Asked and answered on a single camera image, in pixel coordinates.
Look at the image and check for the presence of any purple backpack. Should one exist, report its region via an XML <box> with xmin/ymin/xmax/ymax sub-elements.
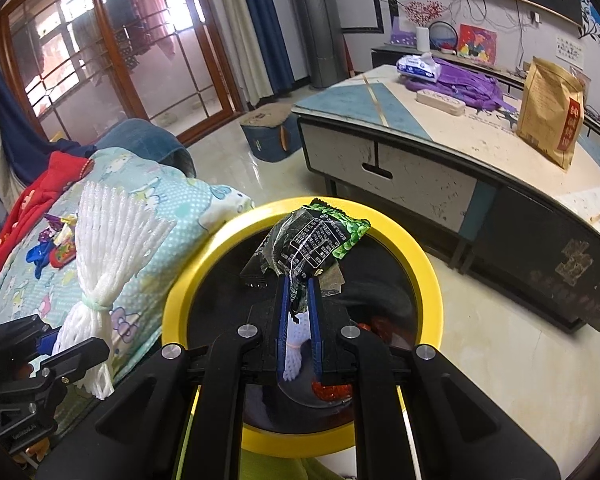
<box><xmin>404</xmin><ymin>56</ymin><xmax>507</xmax><ymax>112</ymax></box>

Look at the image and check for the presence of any blue curtain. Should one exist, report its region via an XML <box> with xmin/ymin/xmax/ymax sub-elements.
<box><xmin>0</xmin><ymin>47</ymin><xmax>31</xmax><ymax>211</ymax></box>
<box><xmin>231</xmin><ymin>0</ymin><xmax>297</xmax><ymax>97</ymax></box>

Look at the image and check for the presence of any blue storage stool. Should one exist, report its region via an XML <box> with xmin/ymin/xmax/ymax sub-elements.
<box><xmin>239</xmin><ymin>103</ymin><xmax>304</xmax><ymax>163</ymax></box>

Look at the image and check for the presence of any round table mirror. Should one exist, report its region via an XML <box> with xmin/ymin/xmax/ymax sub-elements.
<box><xmin>427</xmin><ymin>20</ymin><xmax>459</xmax><ymax>54</ymax></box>

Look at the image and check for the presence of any large white foam fruit net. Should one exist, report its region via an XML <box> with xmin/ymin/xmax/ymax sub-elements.
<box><xmin>51</xmin><ymin>179</ymin><xmax>177</xmax><ymax>402</ymax></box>

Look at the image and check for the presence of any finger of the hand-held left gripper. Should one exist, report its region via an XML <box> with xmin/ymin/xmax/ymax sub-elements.
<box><xmin>44</xmin><ymin>336</ymin><xmax>112</xmax><ymax>387</ymax></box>
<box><xmin>36</xmin><ymin>332</ymin><xmax>63</xmax><ymax>356</ymax></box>

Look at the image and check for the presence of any blue grey cushion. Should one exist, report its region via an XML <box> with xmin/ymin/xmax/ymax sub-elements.
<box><xmin>91</xmin><ymin>118</ymin><xmax>199</xmax><ymax>179</ymax></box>

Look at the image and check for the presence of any small white foam fruit net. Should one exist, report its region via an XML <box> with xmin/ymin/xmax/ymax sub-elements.
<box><xmin>278</xmin><ymin>310</ymin><xmax>314</xmax><ymax>382</ymax></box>

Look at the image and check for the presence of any colourful painting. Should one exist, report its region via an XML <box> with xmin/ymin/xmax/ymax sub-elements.
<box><xmin>456</xmin><ymin>23</ymin><xmax>498</xmax><ymax>67</ymax></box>

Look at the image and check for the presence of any blue purple foil wrapper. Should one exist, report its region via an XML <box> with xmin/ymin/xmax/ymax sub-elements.
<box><xmin>25</xmin><ymin>241</ymin><xmax>57</xmax><ymax>277</ymax></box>

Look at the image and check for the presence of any grey standing air conditioner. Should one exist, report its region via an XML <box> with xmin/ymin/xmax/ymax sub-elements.
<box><xmin>294</xmin><ymin>0</ymin><xmax>352</xmax><ymax>89</ymax></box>

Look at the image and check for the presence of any person's green clothing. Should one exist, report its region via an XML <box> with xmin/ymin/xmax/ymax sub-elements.
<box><xmin>239</xmin><ymin>451</ymin><xmax>357</xmax><ymax>480</ymax></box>

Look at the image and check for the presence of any dark green snack packet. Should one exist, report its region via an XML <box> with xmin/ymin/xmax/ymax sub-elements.
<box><xmin>239</xmin><ymin>198</ymin><xmax>373</xmax><ymax>324</ymax></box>

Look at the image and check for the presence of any white power strip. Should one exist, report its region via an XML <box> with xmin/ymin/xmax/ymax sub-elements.
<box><xmin>415</xmin><ymin>88</ymin><xmax>468</xmax><ymax>117</ymax></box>

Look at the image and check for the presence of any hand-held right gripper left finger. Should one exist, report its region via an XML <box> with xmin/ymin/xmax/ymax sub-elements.
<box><xmin>35</xmin><ymin>276</ymin><xmax>293</xmax><ymax>480</ymax></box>

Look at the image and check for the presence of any white paper wall note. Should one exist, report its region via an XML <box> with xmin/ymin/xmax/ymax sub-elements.
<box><xmin>554</xmin><ymin>34</ymin><xmax>587</xmax><ymax>69</ymax></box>

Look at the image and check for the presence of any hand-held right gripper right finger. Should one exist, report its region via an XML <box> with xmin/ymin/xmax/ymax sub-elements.
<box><xmin>307</xmin><ymin>276</ymin><xmax>564</xmax><ymax>480</ymax></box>

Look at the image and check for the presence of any white blue coffee table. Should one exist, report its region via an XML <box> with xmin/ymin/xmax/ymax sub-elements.
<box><xmin>290</xmin><ymin>61</ymin><xmax>600</xmax><ymax>334</ymax></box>

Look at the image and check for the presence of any red plastic bag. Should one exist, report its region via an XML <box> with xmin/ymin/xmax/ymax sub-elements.
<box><xmin>311</xmin><ymin>316</ymin><xmax>397</xmax><ymax>407</ymax></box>

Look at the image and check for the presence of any wooden frame glass sliding door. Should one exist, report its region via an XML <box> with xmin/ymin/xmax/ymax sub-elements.
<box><xmin>0</xmin><ymin>0</ymin><xmax>247</xmax><ymax>144</ymax></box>

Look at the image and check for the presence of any red green candy tube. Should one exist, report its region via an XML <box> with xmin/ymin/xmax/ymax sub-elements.
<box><xmin>46</xmin><ymin>239</ymin><xmax>79</xmax><ymax>269</ymax></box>

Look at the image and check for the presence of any white blue tissue pack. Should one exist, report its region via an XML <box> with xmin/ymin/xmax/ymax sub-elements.
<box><xmin>395</xmin><ymin>51</ymin><xmax>443</xmax><ymax>83</ymax></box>

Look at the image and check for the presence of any red flower print blanket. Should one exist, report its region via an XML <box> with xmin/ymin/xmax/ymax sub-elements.
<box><xmin>0</xmin><ymin>151</ymin><xmax>94</xmax><ymax>307</ymax></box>

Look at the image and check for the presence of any yellow round trash bin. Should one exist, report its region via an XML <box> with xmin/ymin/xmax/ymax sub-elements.
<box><xmin>161</xmin><ymin>195</ymin><xmax>444</xmax><ymax>459</ymax></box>

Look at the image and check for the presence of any brown paper bag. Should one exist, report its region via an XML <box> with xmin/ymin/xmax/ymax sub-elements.
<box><xmin>515</xmin><ymin>56</ymin><xmax>587</xmax><ymax>171</ymax></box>

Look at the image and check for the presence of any purple box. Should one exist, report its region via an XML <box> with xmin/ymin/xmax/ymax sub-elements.
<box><xmin>390</xmin><ymin>16</ymin><xmax>419</xmax><ymax>47</ymax></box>

